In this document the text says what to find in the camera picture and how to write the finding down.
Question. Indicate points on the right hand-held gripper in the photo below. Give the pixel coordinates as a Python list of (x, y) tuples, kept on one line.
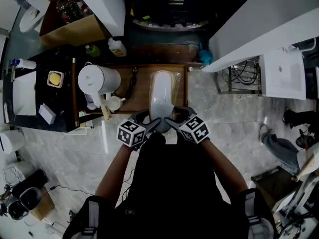
[(195, 131)]

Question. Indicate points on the white flat card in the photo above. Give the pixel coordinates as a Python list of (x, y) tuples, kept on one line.
[(6, 113)]

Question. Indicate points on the beige dish with yellow soap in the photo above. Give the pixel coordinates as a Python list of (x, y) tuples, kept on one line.
[(54, 78)]

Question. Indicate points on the white curved faucet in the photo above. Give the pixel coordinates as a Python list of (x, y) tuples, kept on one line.
[(313, 43)]

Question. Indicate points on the small white box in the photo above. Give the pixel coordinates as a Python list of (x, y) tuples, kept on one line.
[(47, 114)]

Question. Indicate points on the black counter table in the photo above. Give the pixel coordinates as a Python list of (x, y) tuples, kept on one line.
[(62, 101)]

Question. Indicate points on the person's right forearm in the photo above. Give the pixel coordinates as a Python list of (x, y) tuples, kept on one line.
[(221, 168)]

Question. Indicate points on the white mug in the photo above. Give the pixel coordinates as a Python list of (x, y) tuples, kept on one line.
[(115, 103)]

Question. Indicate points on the wooden serving cart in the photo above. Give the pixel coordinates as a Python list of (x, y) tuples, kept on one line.
[(142, 83)]

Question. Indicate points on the person's left shoe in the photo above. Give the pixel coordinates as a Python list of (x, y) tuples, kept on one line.
[(157, 139)]

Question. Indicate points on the large open cardboard box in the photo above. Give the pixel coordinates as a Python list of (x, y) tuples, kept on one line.
[(74, 34)]

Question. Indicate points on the beige paper packet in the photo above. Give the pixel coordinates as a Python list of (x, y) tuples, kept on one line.
[(106, 113)]

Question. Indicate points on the teal rubber glove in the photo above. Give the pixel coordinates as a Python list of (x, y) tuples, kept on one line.
[(205, 57)]

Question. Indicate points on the white storage basket with cups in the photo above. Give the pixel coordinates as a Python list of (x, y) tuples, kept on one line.
[(84, 123)]

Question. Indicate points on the green squat bottle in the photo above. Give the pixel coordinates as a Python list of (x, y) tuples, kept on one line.
[(93, 51)]

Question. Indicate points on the person's left forearm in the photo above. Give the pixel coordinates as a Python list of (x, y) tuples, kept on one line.
[(114, 173)]

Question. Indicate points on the white trash can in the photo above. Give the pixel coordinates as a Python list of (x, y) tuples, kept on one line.
[(12, 142)]

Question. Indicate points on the person's black clothing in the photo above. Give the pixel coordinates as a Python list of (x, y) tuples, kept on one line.
[(174, 188)]

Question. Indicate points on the white paper sheet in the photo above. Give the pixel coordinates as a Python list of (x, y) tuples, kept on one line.
[(25, 93)]

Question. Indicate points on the dark brown wooden box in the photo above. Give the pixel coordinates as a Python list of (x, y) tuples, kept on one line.
[(274, 183)]

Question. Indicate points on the white toilet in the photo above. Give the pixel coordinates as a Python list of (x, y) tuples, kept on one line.
[(30, 19)]

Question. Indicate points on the clear jar with red lid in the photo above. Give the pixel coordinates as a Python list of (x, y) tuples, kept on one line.
[(86, 10), (67, 10)]

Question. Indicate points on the white jug yellow label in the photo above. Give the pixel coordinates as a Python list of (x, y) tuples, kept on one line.
[(117, 47)]

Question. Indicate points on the closed cardboard box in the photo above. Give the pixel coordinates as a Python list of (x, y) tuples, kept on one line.
[(45, 205)]

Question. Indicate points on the black round bin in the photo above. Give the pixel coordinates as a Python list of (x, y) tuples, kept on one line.
[(30, 198)]

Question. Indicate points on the small white rounded container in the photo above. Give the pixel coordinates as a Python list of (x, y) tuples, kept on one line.
[(89, 103)]

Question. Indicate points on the white electric kettle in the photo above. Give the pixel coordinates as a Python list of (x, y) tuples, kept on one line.
[(99, 80)]

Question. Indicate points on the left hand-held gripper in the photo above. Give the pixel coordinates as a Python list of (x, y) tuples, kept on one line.
[(130, 133)]

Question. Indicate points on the brown pole with brass ends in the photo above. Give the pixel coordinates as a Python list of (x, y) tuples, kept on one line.
[(74, 91)]

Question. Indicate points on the white square washbasin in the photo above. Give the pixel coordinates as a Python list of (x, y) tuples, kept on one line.
[(284, 78)]

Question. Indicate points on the white pump bottle blue nozzle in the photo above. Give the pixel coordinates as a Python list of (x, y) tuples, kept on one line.
[(27, 64)]

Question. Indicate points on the white oblong package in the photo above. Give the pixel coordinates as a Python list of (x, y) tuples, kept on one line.
[(162, 91)]

